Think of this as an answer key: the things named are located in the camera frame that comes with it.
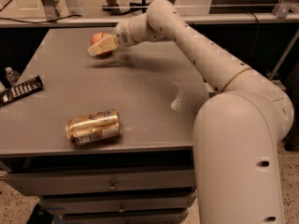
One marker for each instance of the clear water bottle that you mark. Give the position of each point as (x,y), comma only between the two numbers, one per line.
(12,76)

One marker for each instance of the red apple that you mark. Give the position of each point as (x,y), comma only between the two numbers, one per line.
(98,37)

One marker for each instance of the middle grey drawer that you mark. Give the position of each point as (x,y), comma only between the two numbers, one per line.
(118,203)

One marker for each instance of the bottom grey drawer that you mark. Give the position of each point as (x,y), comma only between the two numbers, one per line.
(171,216)

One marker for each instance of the dark snack bar wrapper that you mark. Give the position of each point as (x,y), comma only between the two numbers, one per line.
(21,90)

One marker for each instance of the orange soda can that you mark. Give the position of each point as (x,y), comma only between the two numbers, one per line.
(94,127)

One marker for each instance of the top grey drawer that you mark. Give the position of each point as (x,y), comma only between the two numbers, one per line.
(79,182)

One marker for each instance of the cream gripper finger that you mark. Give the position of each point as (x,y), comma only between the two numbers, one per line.
(108,43)

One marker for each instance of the grey drawer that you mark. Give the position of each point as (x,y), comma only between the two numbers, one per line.
(171,216)
(79,182)
(118,203)

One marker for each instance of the grey drawer cabinet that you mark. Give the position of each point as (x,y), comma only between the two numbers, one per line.
(104,141)

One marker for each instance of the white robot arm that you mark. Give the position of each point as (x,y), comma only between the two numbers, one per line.
(235,133)

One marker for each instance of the metal frame rail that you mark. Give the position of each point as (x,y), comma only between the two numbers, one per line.
(75,21)

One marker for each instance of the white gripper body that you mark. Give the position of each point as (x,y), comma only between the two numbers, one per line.
(123,34)

